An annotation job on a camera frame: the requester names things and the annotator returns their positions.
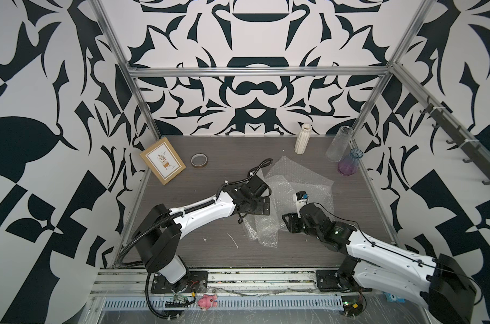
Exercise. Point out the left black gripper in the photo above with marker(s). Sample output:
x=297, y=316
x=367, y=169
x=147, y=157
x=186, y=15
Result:
x=262, y=208

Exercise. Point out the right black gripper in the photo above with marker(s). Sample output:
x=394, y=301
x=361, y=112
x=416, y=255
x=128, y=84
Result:
x=289, y=222

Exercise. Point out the bubble wrap around white vase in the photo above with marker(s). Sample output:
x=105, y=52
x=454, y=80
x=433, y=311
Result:
x=249, y=229

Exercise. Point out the bubble wrap sheet around vase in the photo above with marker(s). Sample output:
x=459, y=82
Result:
x=296, y=173

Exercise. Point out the purple blue glass vase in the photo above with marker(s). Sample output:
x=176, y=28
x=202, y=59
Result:
x=350, y=163

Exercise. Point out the clear glass vase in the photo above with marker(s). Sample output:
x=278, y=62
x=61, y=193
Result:
x=339, y=144

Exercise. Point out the iridescent bubble wrap bundle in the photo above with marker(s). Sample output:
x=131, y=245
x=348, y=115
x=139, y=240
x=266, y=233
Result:
x=283, y=193

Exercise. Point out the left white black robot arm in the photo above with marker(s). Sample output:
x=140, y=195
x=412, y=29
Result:
x=157, y=238

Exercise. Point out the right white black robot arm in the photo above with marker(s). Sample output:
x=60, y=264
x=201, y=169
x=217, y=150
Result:
x=437, y=284

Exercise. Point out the brown tape roll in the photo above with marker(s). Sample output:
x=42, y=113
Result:
x=199, y=160

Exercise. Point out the right circuit board with led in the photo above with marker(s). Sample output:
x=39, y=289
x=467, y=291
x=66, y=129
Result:
x=352, y=307

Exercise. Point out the wooden framed picture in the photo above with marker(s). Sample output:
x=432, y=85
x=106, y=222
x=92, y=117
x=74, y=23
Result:
x=163, y=160

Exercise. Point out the blue owl toy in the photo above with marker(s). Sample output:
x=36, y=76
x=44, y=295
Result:
x=393, y=298

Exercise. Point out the pink pig toy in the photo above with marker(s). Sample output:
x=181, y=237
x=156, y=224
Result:
x=207, y=302

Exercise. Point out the left green circuit board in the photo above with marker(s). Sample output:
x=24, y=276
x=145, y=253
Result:
x=179, y=301

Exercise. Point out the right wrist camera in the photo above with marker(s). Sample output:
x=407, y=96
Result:
x=301, y=199

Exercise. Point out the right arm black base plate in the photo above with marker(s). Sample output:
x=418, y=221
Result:
x=330, y=281

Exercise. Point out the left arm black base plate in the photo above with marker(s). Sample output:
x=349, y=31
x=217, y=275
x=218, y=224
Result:
x=193, y=281

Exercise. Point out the white slotted cable duct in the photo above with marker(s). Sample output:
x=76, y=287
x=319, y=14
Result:
x=242, y=303

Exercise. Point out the black hook rail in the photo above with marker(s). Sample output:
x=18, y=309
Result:
x=459, y=137

